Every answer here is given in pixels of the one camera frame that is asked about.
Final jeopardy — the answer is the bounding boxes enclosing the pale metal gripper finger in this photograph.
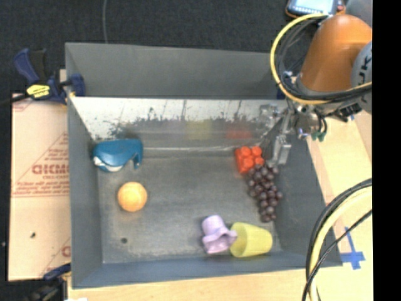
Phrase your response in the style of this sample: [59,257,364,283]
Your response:
[259,104,284,122]
[271,135,293,168]

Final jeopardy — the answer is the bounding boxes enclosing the red-orange studded block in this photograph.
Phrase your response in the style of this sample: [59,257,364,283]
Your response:
[234,145,266,176]

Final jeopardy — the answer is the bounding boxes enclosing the purple toy grape bunch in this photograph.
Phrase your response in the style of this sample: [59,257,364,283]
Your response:
[247,164,284,223]

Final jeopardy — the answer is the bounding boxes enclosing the yellow plastic cup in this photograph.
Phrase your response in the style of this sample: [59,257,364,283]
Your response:
[229,221,274,258]

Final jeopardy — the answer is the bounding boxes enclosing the grey metal bin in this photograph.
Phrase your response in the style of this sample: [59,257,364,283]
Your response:
[64,41,343,290]

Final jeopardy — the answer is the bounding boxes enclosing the lilac plastic toy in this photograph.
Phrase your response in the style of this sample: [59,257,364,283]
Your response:
[200,214,238,255]

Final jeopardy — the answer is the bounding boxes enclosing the orange ball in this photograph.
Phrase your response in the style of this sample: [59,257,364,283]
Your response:
[117,181,148,213]

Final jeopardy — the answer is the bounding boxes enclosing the blue and white toy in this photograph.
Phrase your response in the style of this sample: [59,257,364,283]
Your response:
[91,138,145,173]

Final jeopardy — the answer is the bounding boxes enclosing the brown cardboard board, red print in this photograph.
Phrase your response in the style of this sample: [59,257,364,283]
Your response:
[7,92,71,282]

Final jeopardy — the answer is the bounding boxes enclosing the black cylinder on white bracket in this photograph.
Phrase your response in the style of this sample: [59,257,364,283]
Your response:
[335,102,362,122]

